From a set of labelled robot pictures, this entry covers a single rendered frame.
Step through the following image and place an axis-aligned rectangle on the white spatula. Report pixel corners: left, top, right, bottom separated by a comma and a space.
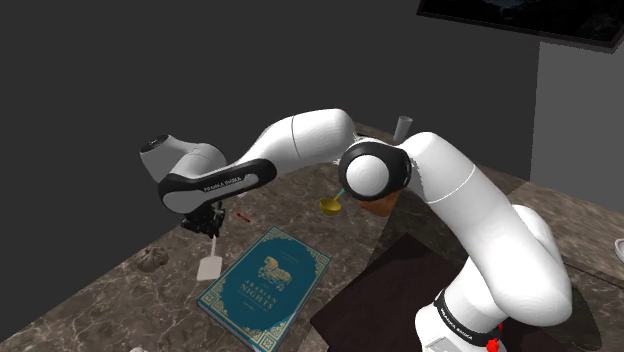
196, 235, 224, 282

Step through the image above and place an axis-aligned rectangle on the teal book with gold print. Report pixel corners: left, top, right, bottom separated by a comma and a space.
196, 225, 333, 352

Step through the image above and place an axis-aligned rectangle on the orange-brown bowl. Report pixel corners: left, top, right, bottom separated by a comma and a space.
359, 189, 404, 219

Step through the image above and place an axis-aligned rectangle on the dark robot stand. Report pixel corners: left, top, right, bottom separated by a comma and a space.
310, 232, 606, 352

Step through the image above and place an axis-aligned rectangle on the grey cup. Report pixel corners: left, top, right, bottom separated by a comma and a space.
393, 115, 414, 144

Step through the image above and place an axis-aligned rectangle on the yellow scoop with blue handle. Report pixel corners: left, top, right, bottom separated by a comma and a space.
319, 188, 348, 217

